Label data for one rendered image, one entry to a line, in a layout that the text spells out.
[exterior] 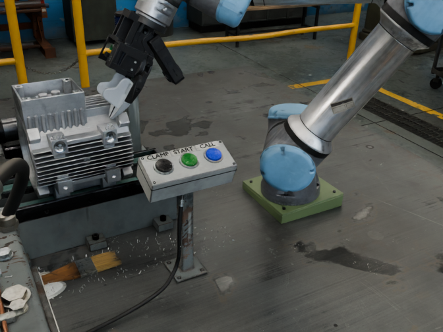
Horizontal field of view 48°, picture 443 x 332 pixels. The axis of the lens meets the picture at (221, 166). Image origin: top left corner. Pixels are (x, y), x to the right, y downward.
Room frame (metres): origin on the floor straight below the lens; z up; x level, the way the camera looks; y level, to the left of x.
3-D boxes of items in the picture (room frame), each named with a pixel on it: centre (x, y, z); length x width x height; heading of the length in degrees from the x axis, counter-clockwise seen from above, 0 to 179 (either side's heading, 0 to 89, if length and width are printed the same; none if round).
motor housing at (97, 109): (0.95, 0.32, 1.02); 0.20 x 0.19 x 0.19; 121
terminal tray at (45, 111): (0.93, 0.35, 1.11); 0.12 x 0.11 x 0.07; 121
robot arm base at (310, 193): (1.09, -0.18, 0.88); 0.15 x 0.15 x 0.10
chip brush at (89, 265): (0.78, 0.30, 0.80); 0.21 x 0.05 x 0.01; 121
